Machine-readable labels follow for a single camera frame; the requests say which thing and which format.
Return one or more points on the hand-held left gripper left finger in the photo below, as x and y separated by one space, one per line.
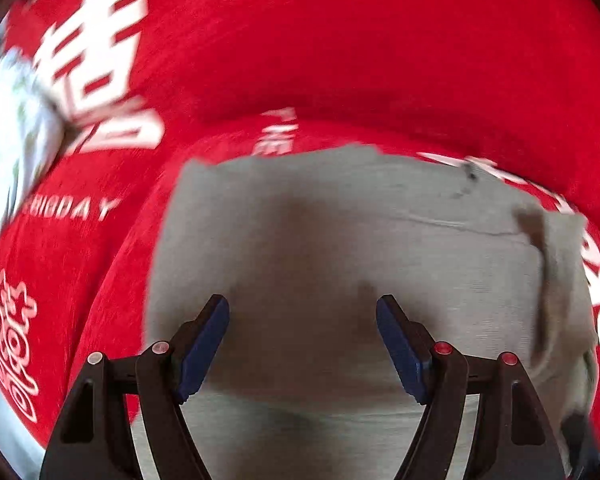
207 345

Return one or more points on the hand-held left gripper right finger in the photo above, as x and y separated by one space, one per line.
400 345

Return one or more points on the grey fleece garment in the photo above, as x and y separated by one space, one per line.
330 240

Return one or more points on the white floral cloth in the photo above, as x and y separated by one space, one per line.
15 130

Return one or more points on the red printed sofa cover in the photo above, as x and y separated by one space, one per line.
330 60

